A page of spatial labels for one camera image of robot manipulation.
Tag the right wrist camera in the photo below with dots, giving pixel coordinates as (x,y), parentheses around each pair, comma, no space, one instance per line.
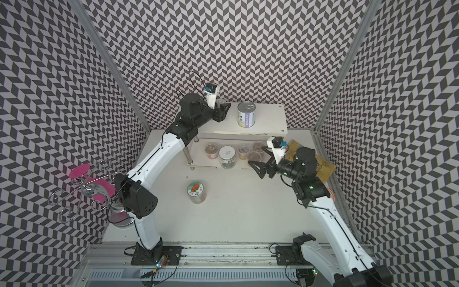
(278,147)

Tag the pink seed cup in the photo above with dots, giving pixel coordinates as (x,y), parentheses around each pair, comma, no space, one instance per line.
(212,151)
(254,156)
(258,146)

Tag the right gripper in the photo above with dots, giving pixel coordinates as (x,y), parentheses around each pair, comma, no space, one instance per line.
(271,165)

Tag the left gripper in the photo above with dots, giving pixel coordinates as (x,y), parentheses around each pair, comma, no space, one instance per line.
(220,113)

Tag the small yellow seed cup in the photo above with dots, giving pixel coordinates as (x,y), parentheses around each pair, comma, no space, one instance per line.
(243,151)

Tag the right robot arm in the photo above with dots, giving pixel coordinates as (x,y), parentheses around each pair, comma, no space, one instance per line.
(350,265)

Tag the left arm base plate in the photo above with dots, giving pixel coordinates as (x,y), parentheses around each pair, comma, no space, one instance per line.
(156,255)

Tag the white lid dark jar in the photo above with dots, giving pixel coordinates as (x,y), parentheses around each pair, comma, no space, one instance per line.
(227,157)

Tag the yellow blue snack bag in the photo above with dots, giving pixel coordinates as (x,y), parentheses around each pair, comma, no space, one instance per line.
(324,169)

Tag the pink plate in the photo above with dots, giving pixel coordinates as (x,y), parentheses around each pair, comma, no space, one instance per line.
(79,171)

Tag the wire cup rack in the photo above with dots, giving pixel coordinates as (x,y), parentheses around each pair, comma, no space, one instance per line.
(97,185)

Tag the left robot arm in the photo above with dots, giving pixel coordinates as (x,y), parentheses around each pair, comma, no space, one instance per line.
(133,188)

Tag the white two-tier shelf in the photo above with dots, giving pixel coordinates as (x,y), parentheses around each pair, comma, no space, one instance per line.
(270,121)

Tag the purple white tin can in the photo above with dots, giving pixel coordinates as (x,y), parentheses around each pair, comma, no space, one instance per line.
(246,114)

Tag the tomato label seed jar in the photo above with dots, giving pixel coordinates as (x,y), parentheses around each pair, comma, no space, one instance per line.
(196,192)

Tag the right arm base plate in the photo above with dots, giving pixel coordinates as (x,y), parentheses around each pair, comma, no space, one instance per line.
(294,255)

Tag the aluminium front rail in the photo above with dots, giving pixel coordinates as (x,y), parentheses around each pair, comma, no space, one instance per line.
(257,255)

